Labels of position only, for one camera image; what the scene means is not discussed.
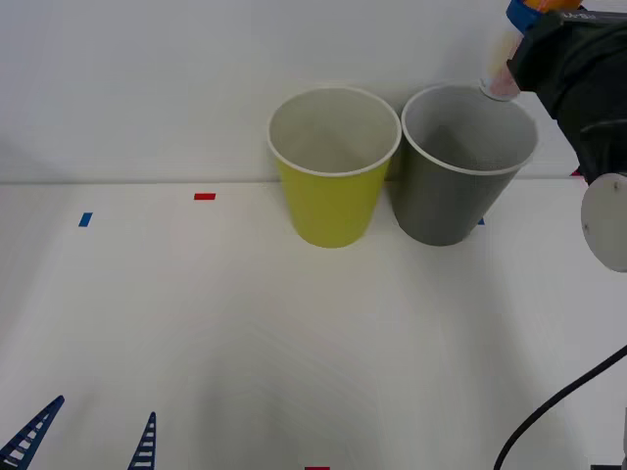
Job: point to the yellow-green plastic waste bin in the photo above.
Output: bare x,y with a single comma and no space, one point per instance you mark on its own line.
330,205

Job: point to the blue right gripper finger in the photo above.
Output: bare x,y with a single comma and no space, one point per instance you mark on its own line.
521,14

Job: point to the silver and black right arm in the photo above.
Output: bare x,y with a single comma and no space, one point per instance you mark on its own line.
607,220

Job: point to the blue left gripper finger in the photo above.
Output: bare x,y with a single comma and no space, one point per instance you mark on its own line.
146,448
27,440

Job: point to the grey plastic waste bin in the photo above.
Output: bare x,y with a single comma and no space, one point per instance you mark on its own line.
441,205

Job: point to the orange and white drink can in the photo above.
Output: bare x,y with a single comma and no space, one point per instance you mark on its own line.
499,63

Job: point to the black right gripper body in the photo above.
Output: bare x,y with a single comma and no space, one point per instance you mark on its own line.
568,63

